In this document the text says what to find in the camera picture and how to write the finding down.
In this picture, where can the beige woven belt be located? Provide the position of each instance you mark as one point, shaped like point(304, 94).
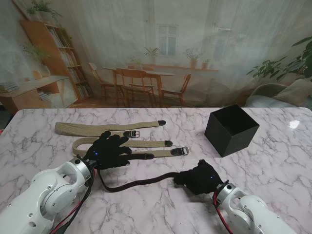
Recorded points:
point(151, 143)
point(80, 128)

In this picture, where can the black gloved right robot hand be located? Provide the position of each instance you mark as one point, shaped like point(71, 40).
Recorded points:
point(200, 181)

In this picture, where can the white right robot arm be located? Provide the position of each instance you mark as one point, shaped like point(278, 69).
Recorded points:
point(248, 209)

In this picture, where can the black open storage box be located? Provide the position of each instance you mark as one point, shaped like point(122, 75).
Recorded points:
point(234, 136)

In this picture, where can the dark brown woven belt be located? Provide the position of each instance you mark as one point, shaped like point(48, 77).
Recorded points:
point(141, 182)

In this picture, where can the printed room scene backdrop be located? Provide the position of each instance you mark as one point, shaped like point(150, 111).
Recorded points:
point(156, 36)

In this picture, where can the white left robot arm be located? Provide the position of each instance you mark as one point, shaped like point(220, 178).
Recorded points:
point(48, 197)

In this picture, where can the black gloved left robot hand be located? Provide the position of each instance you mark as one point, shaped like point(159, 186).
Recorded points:
point(107, 153)

